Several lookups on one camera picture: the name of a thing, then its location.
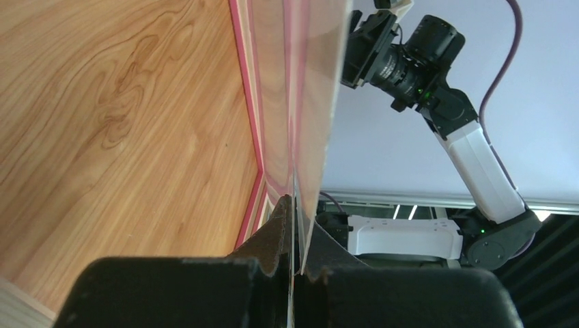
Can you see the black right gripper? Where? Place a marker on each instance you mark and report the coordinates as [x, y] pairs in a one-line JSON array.
[[403, 70]]

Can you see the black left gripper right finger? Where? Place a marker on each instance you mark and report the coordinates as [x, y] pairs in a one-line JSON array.
[[339, 290]]

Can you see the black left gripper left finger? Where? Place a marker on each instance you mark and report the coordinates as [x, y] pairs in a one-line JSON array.
[[248, 288]]

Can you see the clear acrylic sheet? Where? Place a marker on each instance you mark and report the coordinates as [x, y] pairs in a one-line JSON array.
[[299, 49]]

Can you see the wooden picture frame pink inlay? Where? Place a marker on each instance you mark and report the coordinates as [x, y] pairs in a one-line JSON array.
[[251, 113]]

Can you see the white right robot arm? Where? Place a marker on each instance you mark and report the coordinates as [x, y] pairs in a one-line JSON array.
[[497, 229]]

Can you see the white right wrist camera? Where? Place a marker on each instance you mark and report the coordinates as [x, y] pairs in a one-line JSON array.
[[397, 7]]

